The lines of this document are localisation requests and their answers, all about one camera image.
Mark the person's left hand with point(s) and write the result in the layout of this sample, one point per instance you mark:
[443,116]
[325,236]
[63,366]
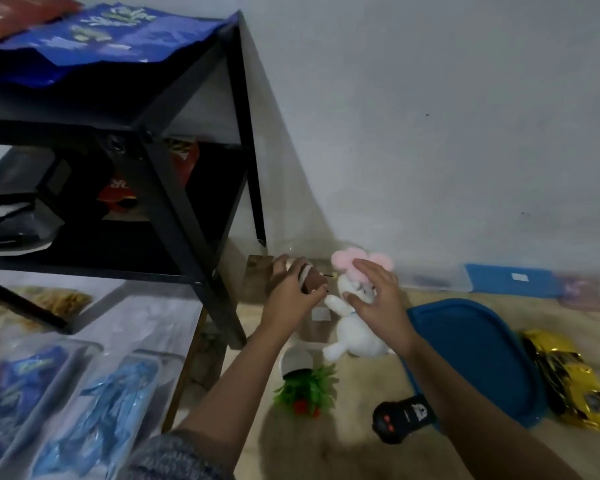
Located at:
[282,304]

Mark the person's right hand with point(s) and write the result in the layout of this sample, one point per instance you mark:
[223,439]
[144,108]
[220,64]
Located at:
[382,312]

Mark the person's left thumb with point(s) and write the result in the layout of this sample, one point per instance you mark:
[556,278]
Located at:
[316,296]

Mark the person's right thumb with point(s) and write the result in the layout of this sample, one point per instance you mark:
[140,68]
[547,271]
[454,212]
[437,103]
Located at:
[357,298]

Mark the brown toy football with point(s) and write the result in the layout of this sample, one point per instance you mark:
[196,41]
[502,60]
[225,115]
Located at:
[314,278]

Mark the white plush bunny pink ears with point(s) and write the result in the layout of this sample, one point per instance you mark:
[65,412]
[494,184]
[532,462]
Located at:
[355,339]

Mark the person's right forearm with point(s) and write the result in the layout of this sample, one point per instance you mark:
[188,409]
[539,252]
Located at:
[470,419]

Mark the person's left forearm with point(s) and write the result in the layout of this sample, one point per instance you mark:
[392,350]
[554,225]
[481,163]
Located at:
[240,384]

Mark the small artificial potted plant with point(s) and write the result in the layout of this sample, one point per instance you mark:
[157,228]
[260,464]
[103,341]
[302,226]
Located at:
[307,389]

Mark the black toy remote controller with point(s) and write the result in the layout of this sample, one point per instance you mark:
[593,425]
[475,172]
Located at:
[402,419]

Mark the large blue plastic lid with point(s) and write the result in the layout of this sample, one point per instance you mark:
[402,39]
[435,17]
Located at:
[475,354]

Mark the clear storage box blue lid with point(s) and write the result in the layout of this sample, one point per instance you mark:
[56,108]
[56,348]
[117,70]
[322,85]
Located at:
[510,279]

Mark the black metal shelf rack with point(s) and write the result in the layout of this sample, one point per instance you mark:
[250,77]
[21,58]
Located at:
[180,214]

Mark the grey knit sleeve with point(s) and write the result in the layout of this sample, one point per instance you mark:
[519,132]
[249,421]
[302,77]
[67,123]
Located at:
[180,457]

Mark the red and black snack bag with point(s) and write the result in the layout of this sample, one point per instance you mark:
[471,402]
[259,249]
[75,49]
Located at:
[125,194]

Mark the yellow toy car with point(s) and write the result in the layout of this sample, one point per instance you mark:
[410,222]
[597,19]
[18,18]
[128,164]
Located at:
[570,379]

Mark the clear packet light blue snacks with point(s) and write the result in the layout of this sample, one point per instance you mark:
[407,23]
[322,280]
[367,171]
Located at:
[105,414]

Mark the clear packet yellow chips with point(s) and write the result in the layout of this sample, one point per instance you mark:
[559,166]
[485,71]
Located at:
[55,299]

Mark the clear packet dark blue snacks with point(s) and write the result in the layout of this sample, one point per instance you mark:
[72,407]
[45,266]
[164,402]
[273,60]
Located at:
[15,394]

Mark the blue snack bag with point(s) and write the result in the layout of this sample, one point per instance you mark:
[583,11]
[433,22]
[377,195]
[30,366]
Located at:
[105,37]

